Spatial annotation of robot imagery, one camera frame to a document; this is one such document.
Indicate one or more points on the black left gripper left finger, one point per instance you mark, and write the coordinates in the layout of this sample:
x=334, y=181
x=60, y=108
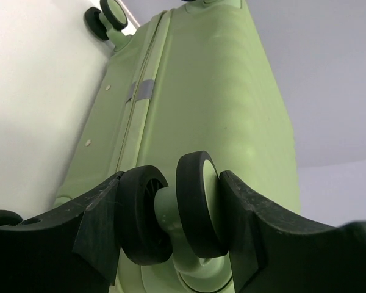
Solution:
x=71, y=248

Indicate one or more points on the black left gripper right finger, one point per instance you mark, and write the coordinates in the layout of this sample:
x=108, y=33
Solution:
x=273, y=249

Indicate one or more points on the light green hard suitcase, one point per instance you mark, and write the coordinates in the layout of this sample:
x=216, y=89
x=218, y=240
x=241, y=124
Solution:
x=189, y=94

